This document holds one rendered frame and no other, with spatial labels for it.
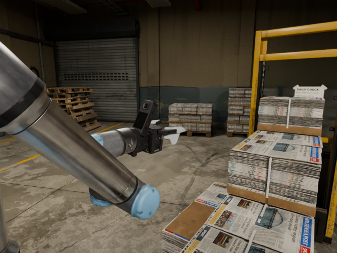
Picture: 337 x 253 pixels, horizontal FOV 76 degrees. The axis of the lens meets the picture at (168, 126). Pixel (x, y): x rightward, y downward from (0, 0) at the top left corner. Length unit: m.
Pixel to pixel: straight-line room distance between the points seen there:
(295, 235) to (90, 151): 0.83
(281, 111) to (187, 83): 6.11
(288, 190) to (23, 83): 1.03
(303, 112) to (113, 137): 1.29
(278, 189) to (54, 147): 0.96
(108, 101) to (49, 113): 8.16
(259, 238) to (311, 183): 0.32
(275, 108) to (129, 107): 6.90
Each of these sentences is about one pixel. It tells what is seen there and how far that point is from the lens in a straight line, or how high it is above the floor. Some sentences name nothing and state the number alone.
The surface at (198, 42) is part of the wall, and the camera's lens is 7.65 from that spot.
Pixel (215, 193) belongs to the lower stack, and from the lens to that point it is 1.70.
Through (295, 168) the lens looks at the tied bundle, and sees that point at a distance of 1.08.
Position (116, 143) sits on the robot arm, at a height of 1.23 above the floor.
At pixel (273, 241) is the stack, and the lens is 0.95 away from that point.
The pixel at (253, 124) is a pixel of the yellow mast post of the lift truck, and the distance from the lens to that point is 2.22.
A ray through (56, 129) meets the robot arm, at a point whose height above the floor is 1.31.
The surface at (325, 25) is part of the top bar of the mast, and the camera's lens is 2.20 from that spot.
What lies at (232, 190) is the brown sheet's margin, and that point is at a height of 0.86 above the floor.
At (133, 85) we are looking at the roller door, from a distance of 8.03.
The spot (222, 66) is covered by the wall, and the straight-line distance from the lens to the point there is 7.52.
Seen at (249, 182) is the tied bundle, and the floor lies 0.92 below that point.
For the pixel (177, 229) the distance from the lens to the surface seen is 1.31.
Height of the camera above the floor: 1.38
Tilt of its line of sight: 11 degrees down
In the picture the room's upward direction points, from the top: straight up
